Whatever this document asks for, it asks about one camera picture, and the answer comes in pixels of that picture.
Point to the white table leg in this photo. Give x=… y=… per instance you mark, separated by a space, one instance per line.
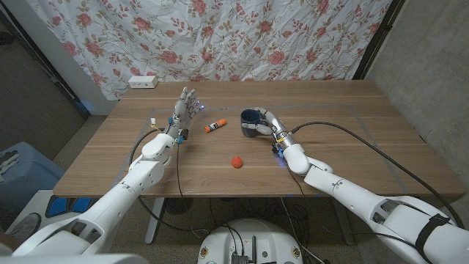
x=154 y=223

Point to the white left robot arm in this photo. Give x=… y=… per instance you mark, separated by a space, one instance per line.
x=121 y=198

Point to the blue storage bin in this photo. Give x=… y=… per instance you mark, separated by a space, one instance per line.
x=29 y=179

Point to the orange glue stick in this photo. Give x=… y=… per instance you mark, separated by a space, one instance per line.
x=216 y=125

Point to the red strawberry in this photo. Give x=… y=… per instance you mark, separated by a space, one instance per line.
x=237 y=162

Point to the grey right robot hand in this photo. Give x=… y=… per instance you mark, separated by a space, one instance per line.
x=278 y=128

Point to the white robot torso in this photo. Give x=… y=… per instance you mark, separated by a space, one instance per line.
x=264 y=238

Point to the white power strip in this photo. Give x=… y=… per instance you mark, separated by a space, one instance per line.
x=143 y=81

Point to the grey sneaker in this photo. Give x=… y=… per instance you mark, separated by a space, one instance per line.
x=25 y=225

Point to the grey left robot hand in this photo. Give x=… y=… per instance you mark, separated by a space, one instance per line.
x=181 y=111

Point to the floral backdrop cloth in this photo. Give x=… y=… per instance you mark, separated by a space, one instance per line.
x=220 y=36

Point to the black backdrop stand pole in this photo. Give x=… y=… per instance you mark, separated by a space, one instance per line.
x=377 y=36

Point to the dark blue ceramic mug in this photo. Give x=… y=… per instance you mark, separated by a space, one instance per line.
x=249 y=117

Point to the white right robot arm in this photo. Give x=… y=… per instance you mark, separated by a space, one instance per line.
x=348 y=190

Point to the white box with blue print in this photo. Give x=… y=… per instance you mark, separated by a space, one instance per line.
x=40 y=205

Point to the grey table leg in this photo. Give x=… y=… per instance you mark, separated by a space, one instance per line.
x=344 y=223

